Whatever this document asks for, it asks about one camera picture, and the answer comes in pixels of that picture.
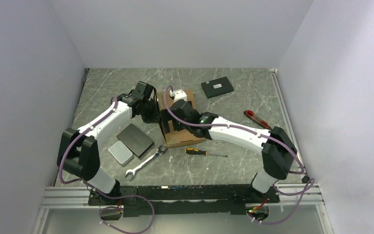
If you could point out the red handled box cutter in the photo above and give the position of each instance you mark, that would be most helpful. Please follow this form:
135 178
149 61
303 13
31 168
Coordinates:
252 116

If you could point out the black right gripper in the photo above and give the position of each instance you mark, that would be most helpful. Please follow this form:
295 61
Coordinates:
166 116

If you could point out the dark grey flat slab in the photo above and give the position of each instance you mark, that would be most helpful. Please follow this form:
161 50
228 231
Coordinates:
135 140

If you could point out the brown cardboard express box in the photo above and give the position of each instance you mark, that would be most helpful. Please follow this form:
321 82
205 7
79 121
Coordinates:
176 139

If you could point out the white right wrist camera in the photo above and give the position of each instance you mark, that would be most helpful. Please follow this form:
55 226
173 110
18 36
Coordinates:
177 95

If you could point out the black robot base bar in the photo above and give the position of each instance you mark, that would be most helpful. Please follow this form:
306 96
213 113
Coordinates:
185 199

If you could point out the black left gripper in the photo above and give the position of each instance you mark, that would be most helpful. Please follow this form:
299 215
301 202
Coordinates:
155 117

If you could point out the silver open-end wrench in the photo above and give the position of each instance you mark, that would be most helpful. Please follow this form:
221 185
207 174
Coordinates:
131 173

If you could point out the front aluminium frame rail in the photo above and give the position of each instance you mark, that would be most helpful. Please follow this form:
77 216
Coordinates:
59 198

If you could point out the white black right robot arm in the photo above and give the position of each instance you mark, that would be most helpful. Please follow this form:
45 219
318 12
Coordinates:
277 150

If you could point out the aluminium table edge rail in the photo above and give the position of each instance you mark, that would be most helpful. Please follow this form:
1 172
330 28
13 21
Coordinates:
288 125

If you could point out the black flat box with label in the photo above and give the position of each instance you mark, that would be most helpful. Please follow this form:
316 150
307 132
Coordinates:
217 87

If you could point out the yellow black handled screwdriver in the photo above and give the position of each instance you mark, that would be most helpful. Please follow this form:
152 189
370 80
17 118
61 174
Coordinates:
194 151

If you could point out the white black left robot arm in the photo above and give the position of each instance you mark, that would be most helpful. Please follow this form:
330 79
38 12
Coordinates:
79 150

